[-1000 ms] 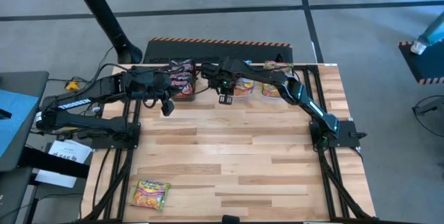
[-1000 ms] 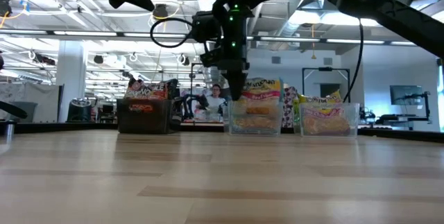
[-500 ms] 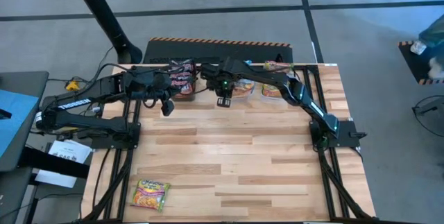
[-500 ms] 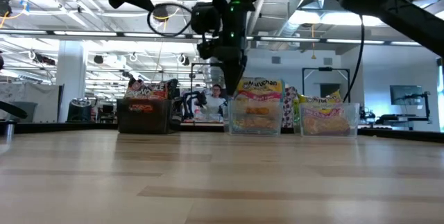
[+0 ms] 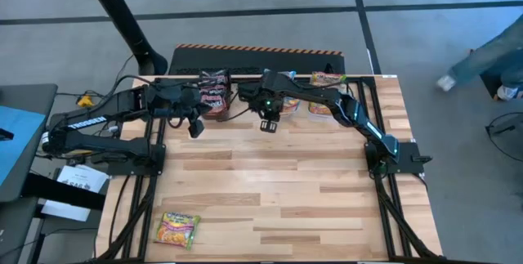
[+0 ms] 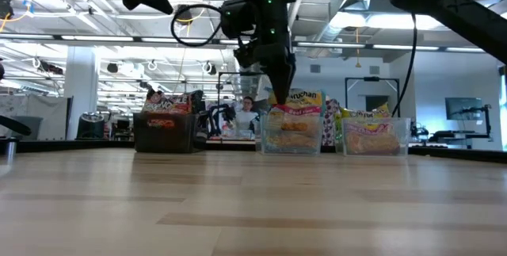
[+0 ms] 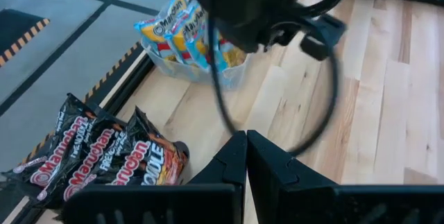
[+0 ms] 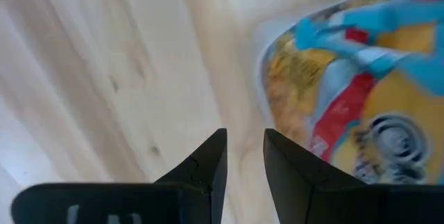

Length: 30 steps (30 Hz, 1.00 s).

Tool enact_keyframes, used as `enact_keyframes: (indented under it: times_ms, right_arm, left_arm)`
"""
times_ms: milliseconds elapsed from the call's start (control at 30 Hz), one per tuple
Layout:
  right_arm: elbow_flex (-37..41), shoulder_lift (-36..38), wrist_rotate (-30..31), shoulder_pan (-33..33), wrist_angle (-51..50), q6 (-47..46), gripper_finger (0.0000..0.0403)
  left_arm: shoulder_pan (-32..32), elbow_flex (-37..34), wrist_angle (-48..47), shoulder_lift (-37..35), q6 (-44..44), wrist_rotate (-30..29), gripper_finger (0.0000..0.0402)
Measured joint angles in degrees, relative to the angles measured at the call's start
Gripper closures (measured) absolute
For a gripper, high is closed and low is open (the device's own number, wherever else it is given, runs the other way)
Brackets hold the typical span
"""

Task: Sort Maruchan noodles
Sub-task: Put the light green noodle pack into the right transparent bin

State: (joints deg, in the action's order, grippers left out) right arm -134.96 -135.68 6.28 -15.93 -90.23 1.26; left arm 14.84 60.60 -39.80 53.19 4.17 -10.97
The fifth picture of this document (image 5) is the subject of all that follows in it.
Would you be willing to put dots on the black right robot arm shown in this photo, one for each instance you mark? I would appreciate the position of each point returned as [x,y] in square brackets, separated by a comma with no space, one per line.
[347,108]

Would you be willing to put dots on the clear plastic bin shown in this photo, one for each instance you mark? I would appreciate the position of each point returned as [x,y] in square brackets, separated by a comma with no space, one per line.
[297,108]
[314,114]

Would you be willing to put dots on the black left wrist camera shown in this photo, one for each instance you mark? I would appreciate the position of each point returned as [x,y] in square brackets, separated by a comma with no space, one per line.
[196,128]

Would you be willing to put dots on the black striped floor mat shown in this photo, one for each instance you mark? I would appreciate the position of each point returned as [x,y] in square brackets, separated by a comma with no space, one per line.
[245,61]
[490,84]

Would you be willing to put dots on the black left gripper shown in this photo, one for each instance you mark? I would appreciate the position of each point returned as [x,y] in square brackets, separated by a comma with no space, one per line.
[186,102]

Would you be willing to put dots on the blue desk mat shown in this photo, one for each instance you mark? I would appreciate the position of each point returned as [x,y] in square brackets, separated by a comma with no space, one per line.
[20,141]

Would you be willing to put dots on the black camera pole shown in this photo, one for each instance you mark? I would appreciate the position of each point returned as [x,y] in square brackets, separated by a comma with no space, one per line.
[118,14]

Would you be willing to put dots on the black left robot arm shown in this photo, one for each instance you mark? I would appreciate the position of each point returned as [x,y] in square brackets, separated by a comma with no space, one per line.
[102,119]

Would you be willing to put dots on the white paper sheet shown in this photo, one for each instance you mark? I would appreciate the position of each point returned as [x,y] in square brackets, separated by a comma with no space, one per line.
[65,213]
[81,176]

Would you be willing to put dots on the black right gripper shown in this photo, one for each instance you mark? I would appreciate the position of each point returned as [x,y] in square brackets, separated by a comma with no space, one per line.
[261,96]

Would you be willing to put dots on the grey chair base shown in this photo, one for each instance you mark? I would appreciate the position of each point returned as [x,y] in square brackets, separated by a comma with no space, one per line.
[506,127]

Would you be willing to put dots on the person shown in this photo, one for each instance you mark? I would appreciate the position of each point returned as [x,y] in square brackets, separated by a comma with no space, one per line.
[490,57]

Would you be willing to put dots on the dark translucent plastic bin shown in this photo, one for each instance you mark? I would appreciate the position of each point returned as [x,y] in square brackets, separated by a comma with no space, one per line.
[229,92]

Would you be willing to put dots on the dark grey desk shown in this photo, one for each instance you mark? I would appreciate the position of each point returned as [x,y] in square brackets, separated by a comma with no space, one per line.
[41,96]

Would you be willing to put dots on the lime chili shrimp ramen packet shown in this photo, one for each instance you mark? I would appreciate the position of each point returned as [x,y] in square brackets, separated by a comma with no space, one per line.
[177,230]
[327,78]
[320,109]

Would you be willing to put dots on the black metal table frame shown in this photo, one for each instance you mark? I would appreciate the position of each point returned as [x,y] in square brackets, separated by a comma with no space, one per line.
[241,79]

